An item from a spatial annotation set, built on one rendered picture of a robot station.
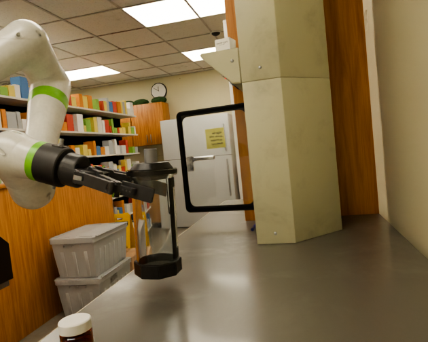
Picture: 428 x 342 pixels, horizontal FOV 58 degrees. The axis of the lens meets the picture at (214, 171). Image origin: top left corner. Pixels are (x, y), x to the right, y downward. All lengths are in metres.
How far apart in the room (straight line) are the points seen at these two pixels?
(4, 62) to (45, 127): 0.21
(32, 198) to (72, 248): 2.24
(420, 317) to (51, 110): 1.04
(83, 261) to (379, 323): 2.79
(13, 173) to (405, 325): 0.82
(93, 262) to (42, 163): 2.37
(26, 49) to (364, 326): 1.08
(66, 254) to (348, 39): 2.61
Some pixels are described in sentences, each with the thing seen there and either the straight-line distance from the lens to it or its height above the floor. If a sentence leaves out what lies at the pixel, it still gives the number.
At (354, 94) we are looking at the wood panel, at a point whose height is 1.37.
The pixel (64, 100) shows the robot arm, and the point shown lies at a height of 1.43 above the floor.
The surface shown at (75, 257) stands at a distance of 3.29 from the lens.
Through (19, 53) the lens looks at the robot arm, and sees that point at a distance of 1.25.
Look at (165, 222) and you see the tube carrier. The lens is 0.81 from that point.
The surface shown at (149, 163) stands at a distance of 0.80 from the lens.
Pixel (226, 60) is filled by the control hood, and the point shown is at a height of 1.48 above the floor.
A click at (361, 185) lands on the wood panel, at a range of 1.50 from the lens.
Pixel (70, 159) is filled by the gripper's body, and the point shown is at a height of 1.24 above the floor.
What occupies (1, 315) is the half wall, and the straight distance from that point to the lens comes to 3.17.
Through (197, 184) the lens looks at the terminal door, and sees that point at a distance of 1.50.
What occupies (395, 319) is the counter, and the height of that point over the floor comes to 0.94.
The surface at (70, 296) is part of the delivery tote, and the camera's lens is 3.41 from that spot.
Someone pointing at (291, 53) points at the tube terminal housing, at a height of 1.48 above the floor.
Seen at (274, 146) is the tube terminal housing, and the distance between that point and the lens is 1.10.
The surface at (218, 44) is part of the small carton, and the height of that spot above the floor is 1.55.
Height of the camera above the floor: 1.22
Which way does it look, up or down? 3 degrees down
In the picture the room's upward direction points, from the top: 6 degrees counter-clockwise
